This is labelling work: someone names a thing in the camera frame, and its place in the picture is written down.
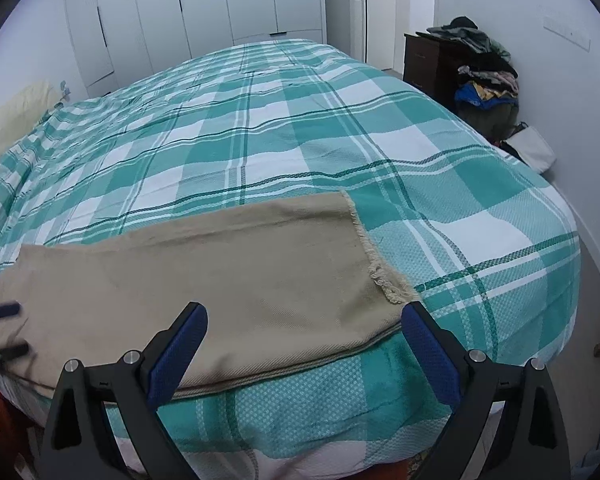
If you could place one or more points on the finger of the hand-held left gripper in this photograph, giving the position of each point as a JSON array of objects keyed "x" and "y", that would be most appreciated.
[
  {"x": 12, "y": 350},
  {"x": 2, "y": 309}
]

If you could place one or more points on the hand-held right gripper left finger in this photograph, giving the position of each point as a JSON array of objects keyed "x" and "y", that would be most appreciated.
[{"x": 177, "y": 355}]

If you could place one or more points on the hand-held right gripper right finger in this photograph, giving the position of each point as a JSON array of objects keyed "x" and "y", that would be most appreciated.
[{"x": 430, "y": 360}]

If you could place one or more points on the beige pants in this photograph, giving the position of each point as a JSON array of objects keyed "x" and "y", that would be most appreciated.
[{"x": 205, "y": 270}]

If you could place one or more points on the white tote bag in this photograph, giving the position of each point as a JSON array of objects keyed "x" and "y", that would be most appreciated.
[{"x": 532, "y": 150}]

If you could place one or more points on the bed with teal checked duvet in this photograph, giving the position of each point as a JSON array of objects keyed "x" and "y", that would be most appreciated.
[{"x": 305, "y": 125}]

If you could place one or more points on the dark wooden nightstand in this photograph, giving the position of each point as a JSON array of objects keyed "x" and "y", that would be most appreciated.
[{"x": 425, "y": 60}]

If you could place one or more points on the pile of clothes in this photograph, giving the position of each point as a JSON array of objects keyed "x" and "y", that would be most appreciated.
[{"x": 480, "y": 40}]

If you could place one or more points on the white door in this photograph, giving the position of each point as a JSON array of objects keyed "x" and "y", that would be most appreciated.
[{"x": 400, "y": 10}]

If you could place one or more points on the white wardrobe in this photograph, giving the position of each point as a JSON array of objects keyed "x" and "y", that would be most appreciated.
[{"x": 205, "y": 0}]

